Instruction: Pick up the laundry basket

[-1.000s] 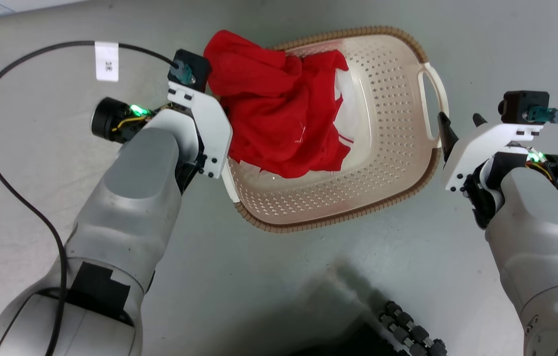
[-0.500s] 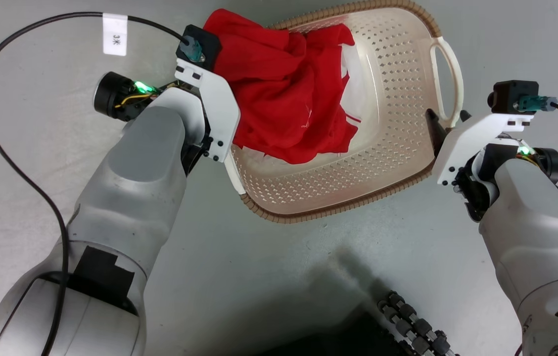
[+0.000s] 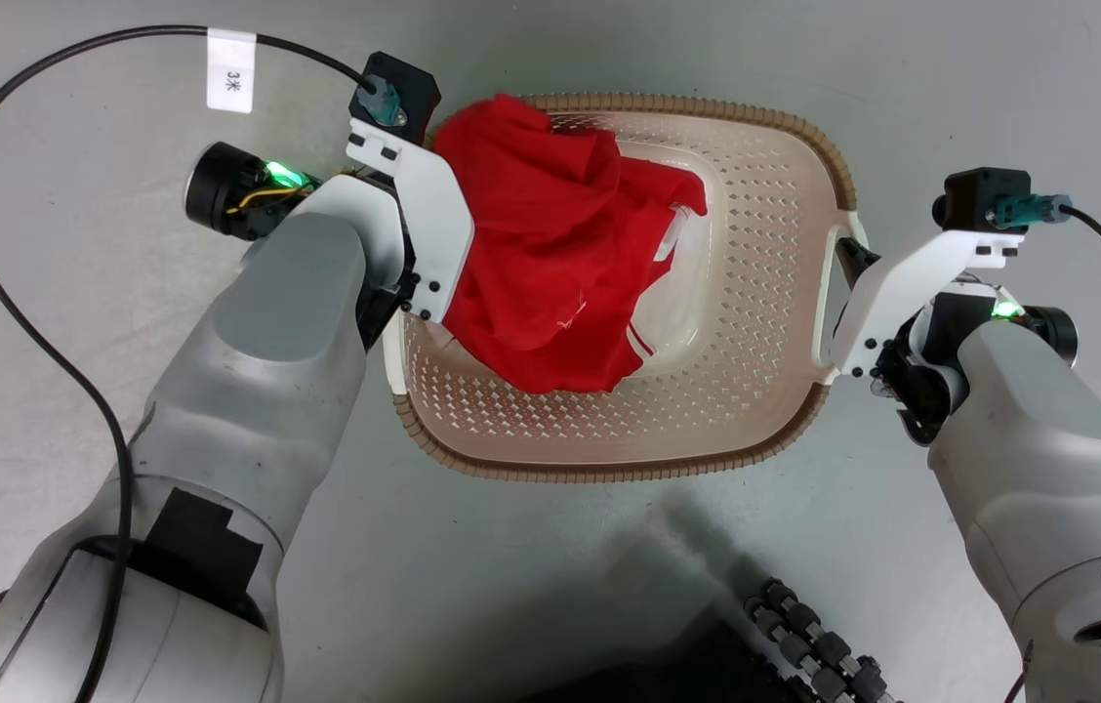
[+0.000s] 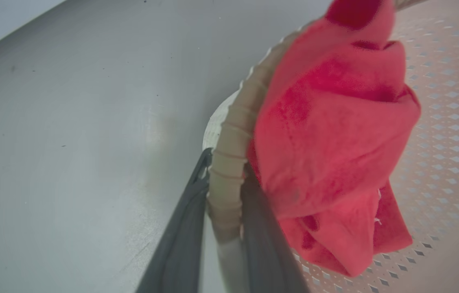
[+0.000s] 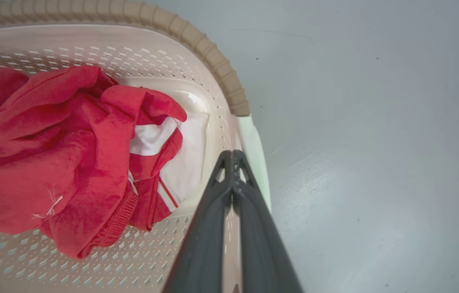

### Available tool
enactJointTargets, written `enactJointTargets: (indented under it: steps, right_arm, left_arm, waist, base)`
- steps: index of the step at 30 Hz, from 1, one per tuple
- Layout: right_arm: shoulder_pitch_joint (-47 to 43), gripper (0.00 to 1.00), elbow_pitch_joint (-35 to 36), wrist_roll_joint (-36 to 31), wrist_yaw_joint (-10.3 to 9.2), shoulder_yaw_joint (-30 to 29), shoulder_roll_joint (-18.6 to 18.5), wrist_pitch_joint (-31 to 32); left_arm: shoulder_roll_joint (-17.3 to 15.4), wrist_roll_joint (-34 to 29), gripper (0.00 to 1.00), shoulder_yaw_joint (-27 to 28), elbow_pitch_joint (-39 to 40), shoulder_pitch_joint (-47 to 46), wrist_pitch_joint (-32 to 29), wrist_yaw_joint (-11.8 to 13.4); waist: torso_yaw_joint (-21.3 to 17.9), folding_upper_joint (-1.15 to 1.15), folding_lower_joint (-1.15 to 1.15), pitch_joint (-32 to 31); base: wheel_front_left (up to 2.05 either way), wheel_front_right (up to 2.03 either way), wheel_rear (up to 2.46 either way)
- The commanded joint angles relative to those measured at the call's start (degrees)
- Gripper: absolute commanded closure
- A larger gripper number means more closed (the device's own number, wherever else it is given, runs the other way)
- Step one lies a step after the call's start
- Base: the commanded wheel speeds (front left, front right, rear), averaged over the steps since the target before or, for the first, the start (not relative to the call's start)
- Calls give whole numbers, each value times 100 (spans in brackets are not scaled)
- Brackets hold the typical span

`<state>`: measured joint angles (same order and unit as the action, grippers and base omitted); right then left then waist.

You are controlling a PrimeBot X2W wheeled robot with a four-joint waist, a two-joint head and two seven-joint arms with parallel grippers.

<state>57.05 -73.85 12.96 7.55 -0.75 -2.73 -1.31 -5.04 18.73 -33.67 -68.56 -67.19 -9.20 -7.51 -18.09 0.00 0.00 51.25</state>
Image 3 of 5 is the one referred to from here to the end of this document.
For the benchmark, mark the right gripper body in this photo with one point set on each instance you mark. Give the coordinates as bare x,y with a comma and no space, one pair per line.
917,391

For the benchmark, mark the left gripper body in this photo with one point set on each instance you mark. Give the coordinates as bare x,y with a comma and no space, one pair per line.
377,244

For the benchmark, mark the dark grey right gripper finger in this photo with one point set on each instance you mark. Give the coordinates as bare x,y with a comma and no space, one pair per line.
858,264

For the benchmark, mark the beige plastic laundry basket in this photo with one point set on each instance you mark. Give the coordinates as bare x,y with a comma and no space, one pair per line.
755,293

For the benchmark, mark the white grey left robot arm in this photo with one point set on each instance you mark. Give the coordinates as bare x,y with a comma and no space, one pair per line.
248,391

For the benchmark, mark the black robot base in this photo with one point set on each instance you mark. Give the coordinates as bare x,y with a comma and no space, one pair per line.
668,679

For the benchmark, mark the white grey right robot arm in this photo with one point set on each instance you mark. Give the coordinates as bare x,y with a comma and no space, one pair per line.
1029,449

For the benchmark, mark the white garment with red stripes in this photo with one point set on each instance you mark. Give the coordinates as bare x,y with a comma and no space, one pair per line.
636,344

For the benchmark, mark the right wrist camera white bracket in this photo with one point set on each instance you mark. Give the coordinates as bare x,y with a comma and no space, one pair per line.
902,283

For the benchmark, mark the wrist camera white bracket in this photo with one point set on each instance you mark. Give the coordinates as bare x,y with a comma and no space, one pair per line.
433,215
902,283

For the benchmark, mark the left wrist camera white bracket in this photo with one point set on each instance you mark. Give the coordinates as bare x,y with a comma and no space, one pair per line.
433,215

